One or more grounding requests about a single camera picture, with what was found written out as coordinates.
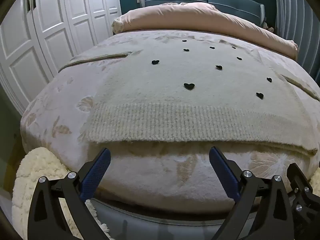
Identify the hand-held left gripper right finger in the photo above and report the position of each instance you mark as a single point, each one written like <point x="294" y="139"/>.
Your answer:
<point x="223" y="171"/>

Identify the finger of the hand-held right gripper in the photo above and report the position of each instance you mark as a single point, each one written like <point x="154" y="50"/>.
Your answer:
<point x="303" y="197"/>

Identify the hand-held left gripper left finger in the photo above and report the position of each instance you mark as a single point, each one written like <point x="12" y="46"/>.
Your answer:
<point x="96" y="171"/>

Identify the cream knit sweater black hearts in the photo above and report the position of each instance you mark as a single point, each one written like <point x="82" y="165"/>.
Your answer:
<point x="175" y="102"/>

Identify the white fluffy rug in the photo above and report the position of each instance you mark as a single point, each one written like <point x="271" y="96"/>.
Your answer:
<point x="37" y="165"/>

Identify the bed with floral cover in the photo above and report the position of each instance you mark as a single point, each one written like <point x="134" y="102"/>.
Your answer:
<point x="62" y="105"/>

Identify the grey bed base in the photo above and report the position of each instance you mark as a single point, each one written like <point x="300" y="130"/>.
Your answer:
<point x="155" y="221"/>

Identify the white panelled wardrobe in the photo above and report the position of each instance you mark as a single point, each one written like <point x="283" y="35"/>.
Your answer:
<point x="50" y="30"/>

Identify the pink duvet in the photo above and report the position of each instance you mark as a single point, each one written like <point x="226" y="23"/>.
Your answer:
<point x="200" y="17"/>

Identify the grey curtain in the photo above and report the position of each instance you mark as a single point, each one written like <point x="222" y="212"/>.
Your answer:
<point x="297" y="17"/>

